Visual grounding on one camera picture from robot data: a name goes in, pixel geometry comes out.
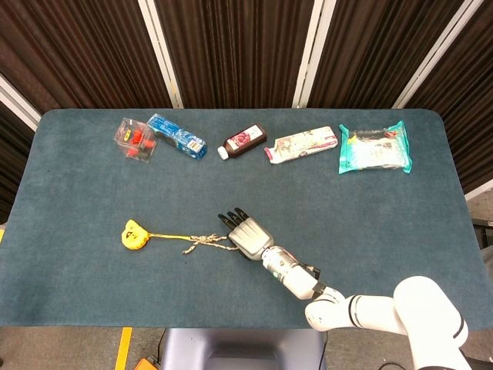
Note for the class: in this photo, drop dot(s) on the white floral tube pack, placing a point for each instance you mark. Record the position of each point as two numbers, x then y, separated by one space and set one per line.
302 145

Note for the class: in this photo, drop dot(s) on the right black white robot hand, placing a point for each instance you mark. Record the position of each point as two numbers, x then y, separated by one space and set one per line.
250 239

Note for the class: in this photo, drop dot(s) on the orange floor object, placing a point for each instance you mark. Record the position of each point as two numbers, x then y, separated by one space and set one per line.
147 364

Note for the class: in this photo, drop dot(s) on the yellow tape measure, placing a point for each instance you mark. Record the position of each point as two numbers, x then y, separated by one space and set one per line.
134 236

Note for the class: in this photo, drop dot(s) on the black metal frame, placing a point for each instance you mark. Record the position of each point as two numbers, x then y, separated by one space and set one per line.
484 230

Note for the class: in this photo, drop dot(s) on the clear box with red parts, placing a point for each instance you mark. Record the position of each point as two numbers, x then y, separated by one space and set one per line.
135 142

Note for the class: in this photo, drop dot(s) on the blue felt table cover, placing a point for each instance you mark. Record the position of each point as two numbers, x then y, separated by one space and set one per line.
115 285

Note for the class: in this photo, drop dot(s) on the teal wet wipes pack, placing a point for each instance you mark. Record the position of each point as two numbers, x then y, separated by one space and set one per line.
373 149

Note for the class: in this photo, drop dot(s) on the brown bottle with white cap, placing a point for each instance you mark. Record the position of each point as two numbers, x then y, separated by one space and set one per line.
243 141

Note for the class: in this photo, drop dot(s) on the blue rectangular carton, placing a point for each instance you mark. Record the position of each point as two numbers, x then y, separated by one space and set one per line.
178 136

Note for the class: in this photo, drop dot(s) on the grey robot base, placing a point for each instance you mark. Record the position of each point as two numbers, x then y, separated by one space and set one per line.
242 348

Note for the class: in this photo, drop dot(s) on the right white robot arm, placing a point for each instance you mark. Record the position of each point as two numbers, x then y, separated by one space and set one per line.
385 308

